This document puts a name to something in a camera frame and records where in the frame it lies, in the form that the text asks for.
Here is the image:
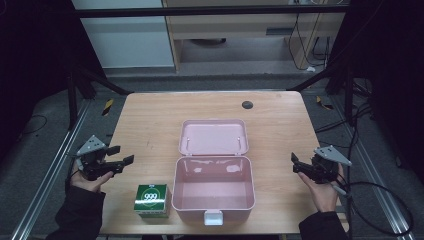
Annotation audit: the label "pink plastic storage box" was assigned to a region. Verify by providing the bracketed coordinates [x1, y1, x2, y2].
[171, 118, 257, 227]

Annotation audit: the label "black horizontal frame bar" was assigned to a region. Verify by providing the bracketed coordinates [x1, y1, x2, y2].
[73, 3, 350, 19]

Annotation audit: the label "green medicine box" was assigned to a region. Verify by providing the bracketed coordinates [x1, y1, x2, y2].
[133, 183, 171, 220]

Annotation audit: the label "black hanging cables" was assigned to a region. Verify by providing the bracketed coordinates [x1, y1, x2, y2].
[287, 12, 331, 72]

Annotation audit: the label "black floor cable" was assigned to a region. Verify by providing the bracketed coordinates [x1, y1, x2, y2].
[20, 114, 49, 137]

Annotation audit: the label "white cabinet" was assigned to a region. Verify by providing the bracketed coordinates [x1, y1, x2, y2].
[71, 0, 176, 70]

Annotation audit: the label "black diagonal brace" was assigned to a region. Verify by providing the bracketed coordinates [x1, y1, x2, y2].
[287, 62, 348, 93]
[75, 65, 134, 97]

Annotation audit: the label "dark curtain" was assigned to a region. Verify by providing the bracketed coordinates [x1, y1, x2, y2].
[0, 0, 108, 161]
[328, 0, 424, 184]

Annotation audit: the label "black stand post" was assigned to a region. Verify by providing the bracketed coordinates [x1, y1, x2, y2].
[66, 66, 80, 132]
[344, 63, 355, 127]

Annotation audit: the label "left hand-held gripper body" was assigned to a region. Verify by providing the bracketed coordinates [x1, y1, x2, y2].
[73, 134, 117, 182]

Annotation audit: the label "yellow black striped tape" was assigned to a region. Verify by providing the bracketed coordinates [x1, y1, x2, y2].
[315, 95, 335, 111]
[101, 98, 115, 118]

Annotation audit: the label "metal floor rail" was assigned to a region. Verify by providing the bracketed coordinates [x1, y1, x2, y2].
[9, 99, 93, 240]
[328, 95, 418, 240]

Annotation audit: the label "person's right hand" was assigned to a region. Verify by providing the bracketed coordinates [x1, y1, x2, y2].
[297, 164, 346, 214]

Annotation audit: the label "black floor cables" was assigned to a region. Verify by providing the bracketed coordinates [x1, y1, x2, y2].
[314, 79, 376, 149]

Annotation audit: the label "person's left hand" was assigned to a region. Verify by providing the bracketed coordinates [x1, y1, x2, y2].
[68, 162, 115, 194]

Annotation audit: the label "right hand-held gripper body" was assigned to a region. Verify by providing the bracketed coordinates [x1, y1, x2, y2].
[309, 145, 353, 185]

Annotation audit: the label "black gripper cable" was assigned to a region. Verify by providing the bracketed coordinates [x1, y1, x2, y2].
[331, 173, 415, 237]

